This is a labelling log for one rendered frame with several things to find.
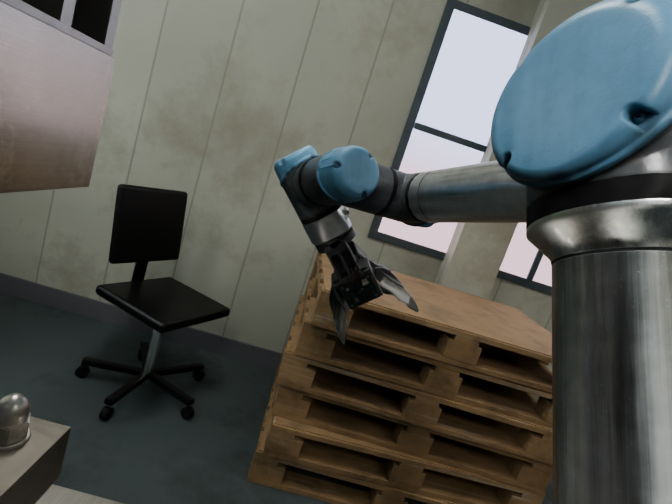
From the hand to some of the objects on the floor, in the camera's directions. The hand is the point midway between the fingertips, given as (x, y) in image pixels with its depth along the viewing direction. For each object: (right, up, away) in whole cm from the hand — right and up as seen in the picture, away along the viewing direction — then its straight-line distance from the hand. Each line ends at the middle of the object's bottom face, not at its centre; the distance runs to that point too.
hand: (380, 326), depth 81 cm
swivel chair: (-108, -56, +141) cm, 186 cm away
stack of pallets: (+14, -94, +150) cm, 178 cm away
